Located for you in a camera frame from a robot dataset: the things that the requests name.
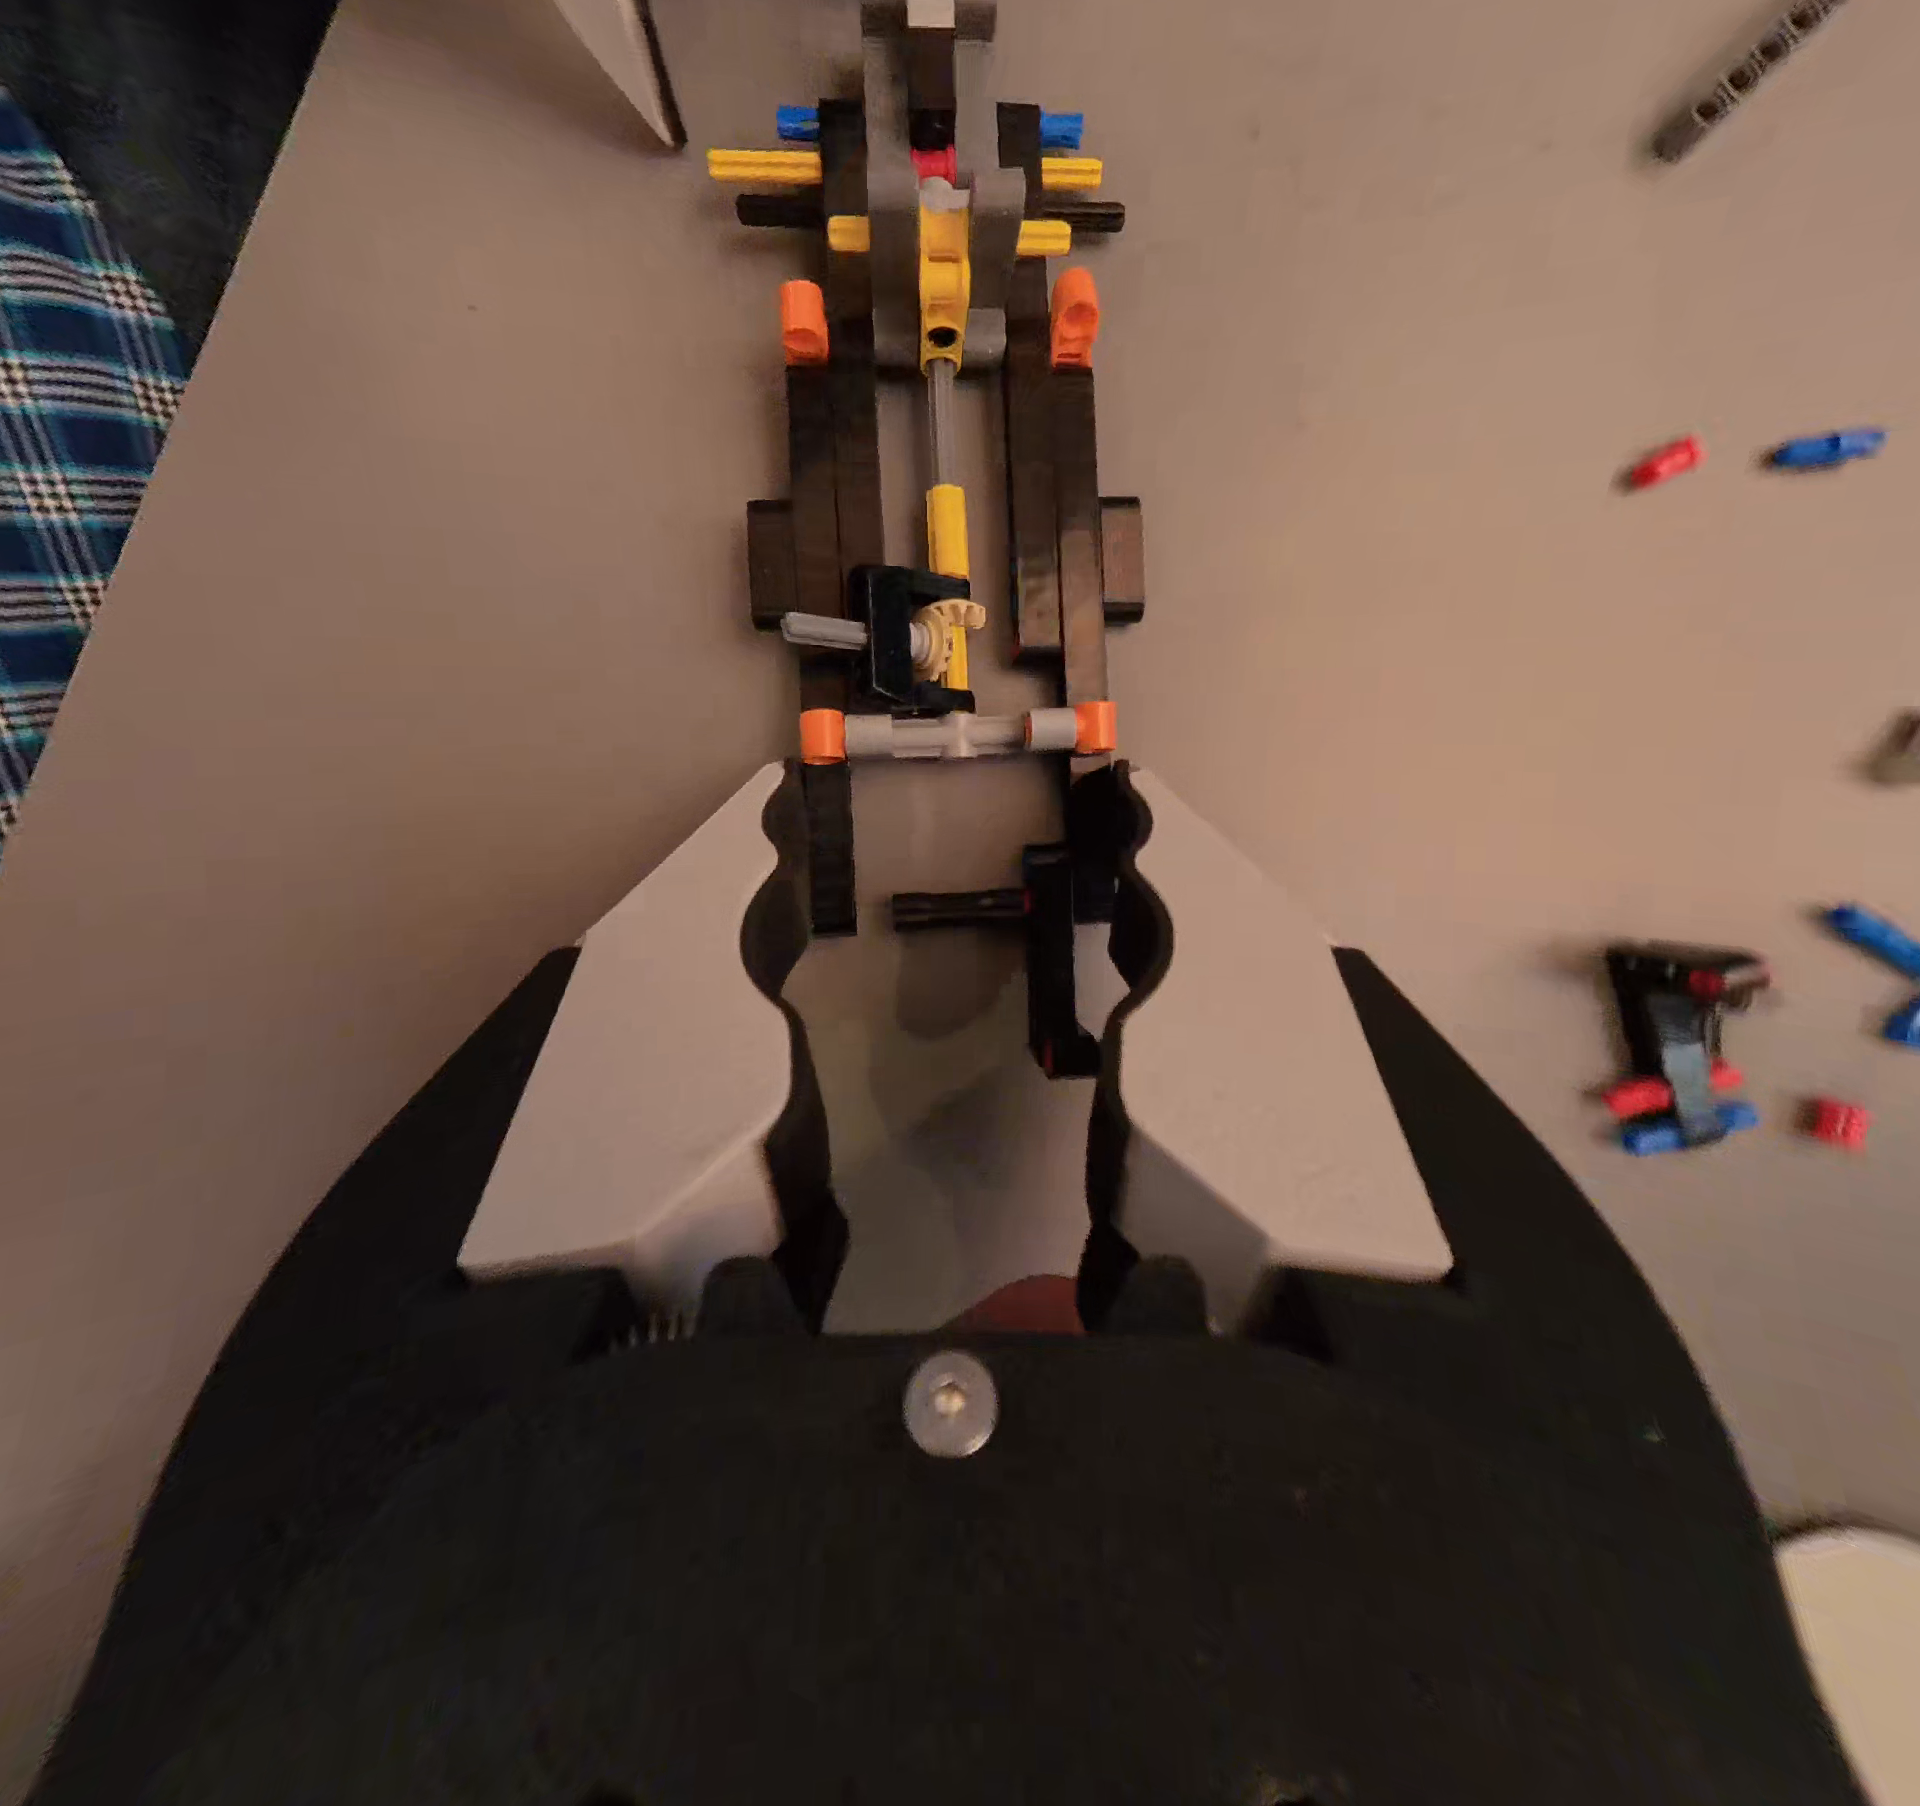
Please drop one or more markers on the white book stand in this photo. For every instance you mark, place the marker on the white book stand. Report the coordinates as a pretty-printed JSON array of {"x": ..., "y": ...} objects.
[{"x": 1861, "y": 1655}]

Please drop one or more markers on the small black lego bracket assembly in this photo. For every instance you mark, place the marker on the small black lego bracket assembly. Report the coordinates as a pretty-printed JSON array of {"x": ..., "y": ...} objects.
[{"x": 1675, "y": 1026}]

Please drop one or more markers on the grey lego beam with holes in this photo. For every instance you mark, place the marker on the grey lego beam with holes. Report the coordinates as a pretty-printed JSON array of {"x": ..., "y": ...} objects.
[{"x": 1784, "y": 38}]

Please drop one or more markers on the red lego bush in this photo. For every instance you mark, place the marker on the red lego bush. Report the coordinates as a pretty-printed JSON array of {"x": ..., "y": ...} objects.
[{"x": 1836, "y": 1121}]

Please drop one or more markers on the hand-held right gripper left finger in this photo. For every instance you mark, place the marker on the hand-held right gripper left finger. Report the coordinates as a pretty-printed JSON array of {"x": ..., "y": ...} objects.
[{"x": 645, "y": 1085}]

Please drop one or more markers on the short blue lego pin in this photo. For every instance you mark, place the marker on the short blue lego pin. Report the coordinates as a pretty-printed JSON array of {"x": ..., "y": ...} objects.
[{"x": 1824, "y": 448}]

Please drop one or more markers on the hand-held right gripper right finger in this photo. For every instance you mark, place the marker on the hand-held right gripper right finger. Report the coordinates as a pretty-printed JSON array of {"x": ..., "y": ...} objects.
[{"x": 1274, "y": 1085}]

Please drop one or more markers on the light grey lego connector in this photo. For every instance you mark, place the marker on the light grey lego connector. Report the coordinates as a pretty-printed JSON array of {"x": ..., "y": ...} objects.
[{"x": 1897, "y": 750}]

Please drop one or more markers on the long blue lego pin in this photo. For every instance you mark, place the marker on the long blue lego pin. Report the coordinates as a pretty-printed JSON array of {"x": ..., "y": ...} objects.
[{"x": 1876, "y": 936}]

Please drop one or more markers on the blue lego bush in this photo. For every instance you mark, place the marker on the blue lego bush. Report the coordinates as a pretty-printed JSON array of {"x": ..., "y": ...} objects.
[{"x": 1906, "y": 1024}]

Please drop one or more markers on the person's dark trousers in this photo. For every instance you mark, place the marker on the person's dark trousers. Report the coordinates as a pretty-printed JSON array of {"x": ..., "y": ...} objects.
[{"x": 165, "y": 66}]

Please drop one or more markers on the black lego chassis model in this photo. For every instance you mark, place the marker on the black lego chassis model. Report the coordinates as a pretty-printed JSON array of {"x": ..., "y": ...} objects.
[{"x": 946, "y": 412}]

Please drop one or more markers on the person's plaid shirt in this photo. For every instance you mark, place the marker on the person's plaid shirt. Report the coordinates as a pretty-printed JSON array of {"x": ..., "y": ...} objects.
[{"x": 75, "y": 488}]

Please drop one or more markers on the short black lego beam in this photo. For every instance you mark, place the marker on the short black lego beam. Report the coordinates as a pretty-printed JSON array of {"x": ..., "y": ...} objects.
[{"x": 767, "y": 561}]

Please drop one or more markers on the short red lego pin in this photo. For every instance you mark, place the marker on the short red lego pin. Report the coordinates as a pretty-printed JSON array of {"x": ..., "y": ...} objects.
[{"x": 1666, "y": 463}]

